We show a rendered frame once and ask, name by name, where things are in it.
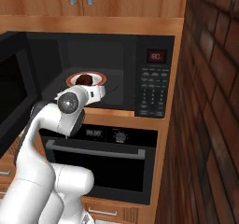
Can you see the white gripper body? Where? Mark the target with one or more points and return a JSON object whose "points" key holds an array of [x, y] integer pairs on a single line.
{"points": [[99, 92]]}

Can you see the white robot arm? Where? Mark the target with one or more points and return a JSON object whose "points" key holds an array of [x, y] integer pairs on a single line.
{"points": [[31, 171]]}

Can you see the dark brown steak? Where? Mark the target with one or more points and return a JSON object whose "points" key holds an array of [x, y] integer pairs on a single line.
{"points": [[84, 79]]}

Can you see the black microwave oven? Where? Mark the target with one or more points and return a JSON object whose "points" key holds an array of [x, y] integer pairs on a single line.
{"points": [[130, 66]]}

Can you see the black microwave door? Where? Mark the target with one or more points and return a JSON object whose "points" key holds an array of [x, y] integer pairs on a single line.
{"points": [[14, 87]]}

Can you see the white plate with red rim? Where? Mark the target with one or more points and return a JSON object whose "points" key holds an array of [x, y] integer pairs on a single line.
{"points": [[100, 78]]}

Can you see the round oven knob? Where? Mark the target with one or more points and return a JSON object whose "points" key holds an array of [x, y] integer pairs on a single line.
{"points": [[120, 137]]}

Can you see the black built-in oven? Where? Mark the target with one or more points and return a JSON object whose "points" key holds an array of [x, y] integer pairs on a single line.
{"points": [[124, 171]]}

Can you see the wooden drawer front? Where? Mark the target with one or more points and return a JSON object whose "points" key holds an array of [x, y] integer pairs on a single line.
{"points": [[7, 165], [124, 213]]}

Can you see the wooden cabinet frame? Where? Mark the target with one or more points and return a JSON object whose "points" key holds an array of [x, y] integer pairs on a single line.
{"points": [[161, 140]]}

